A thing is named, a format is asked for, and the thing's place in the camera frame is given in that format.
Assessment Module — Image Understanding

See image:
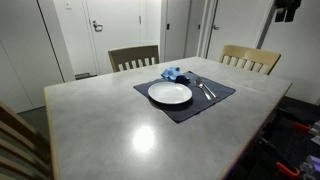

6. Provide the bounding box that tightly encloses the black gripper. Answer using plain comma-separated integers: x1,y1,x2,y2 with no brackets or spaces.
273,0,303,23

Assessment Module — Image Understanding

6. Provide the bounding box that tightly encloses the silver metal spoon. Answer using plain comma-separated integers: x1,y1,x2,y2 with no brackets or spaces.
194,76,213,101

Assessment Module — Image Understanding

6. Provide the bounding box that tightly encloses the white round plate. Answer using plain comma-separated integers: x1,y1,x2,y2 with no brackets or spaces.
147,81,193,106

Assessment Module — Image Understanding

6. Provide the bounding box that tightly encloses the light wooden slat-back chair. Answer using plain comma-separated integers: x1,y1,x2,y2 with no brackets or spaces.
218,44,282,76
0,100,54,180

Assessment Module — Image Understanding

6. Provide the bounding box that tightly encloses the orange black bar clamp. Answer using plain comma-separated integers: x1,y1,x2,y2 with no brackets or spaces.
275,161,301,178
292,121,313,134

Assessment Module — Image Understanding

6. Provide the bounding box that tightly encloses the blue crumpled cloth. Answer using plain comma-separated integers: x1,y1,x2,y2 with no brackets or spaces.
160,66,192,85

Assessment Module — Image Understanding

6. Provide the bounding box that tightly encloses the dark blue woven placemat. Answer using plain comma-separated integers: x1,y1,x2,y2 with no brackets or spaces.
133,70,237,124

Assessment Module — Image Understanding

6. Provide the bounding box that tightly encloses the olive slat-back chair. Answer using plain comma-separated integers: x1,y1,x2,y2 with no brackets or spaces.
107,44,160,73

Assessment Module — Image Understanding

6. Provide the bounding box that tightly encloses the plain white door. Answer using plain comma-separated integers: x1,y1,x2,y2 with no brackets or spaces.
0,0,64,114

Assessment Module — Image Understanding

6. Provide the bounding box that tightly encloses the silver metal bracket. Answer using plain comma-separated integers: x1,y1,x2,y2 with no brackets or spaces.
309,119,320,146

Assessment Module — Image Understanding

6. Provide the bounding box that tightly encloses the silver lever door handle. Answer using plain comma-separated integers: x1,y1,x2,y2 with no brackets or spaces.
91,20,104,33

